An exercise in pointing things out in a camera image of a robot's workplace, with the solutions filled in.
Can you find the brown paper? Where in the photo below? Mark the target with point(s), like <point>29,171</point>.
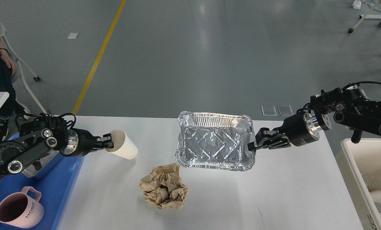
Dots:
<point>164,188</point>

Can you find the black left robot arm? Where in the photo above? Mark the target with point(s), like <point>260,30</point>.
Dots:
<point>44,134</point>

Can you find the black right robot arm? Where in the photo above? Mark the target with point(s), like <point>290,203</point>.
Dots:
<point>350,107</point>

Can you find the pink ribbed mug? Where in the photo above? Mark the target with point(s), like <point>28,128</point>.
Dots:
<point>22,209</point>

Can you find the white wheeled cart frame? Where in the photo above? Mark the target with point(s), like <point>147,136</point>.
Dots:
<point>374,16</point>

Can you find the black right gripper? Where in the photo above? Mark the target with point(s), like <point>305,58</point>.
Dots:
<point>298,129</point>

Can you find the clear floor plate left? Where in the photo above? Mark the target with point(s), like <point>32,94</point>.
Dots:
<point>268,110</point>

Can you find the white paper cup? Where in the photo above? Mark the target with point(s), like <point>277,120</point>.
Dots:
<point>122,145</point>

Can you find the white paper scrap on floor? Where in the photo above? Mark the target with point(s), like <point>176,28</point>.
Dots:
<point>72,35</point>

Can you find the blue plastic tray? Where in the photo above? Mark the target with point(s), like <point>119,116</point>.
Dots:
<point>55,186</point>

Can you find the beige plastic bin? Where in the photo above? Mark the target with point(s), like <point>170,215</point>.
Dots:
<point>360,166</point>

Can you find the stainless steel rectangular container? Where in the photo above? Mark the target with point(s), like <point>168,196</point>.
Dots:
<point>44,165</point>

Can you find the clear floor plate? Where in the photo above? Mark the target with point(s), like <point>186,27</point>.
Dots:
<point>268,110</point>
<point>285,110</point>

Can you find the clear floor plate right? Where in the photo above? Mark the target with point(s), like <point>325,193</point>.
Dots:
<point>285,110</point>

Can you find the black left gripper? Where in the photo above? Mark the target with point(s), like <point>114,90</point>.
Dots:
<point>81,142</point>

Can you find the aluminium foil tray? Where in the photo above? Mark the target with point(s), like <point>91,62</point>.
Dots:
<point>215,141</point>

